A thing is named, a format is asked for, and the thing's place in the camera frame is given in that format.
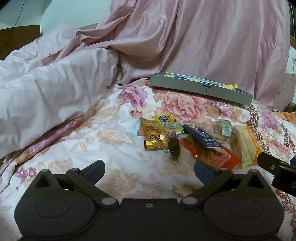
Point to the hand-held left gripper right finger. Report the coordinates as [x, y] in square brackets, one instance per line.
[203, 171]

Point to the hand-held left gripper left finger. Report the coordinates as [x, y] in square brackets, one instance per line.
[94, 170]

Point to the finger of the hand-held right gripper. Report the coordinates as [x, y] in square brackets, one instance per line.
[293, 160]
[270, 162]

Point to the orange red snack packet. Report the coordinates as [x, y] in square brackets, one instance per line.
[215, 158]

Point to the yellow orange wafer packet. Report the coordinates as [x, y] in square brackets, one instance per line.
[245, 146]

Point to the dark blue snack packet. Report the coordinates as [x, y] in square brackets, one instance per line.
[203, 136]

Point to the clear dried plum packet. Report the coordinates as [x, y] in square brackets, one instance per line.
[173, 148]

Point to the clear round cookie packet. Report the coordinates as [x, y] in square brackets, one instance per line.
[218, 129]

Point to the light blue snack packet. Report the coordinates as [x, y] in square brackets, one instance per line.
[136, 131]

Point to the gold snack packet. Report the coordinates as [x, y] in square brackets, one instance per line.
[152, 134]

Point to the yellow and black snack packet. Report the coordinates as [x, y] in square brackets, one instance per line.
[164, 119]

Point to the grey cardboard box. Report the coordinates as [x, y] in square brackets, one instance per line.
[185, 86]

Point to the floral bed sheet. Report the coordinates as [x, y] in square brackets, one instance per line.
[115, 150]

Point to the orange cloth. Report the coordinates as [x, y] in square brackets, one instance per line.
[286, 117]

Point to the brown round object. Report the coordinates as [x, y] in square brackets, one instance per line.
[290, 107]

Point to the yellow paper wrapper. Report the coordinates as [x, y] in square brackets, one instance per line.
[231, 87]
[170, 74]

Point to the pale pink duvet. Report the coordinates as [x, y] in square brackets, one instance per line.
[46, 92]

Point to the pink crumpled quilt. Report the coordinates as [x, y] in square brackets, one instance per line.
[185, 34]

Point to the wooden headboard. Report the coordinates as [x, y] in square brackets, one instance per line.
[18, 37]

